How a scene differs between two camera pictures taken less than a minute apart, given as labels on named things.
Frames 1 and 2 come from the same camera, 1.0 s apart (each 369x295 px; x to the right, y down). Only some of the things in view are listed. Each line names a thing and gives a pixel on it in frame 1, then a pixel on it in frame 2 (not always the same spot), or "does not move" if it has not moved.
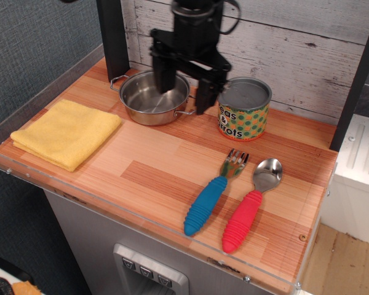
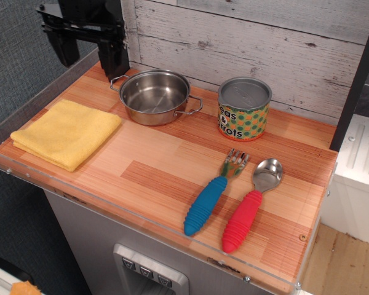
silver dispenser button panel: (142, 273) does not move
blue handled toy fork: (233, 164) does not move
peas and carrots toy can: (243, 109) does not move
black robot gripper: (192, 48) to (101, 20)
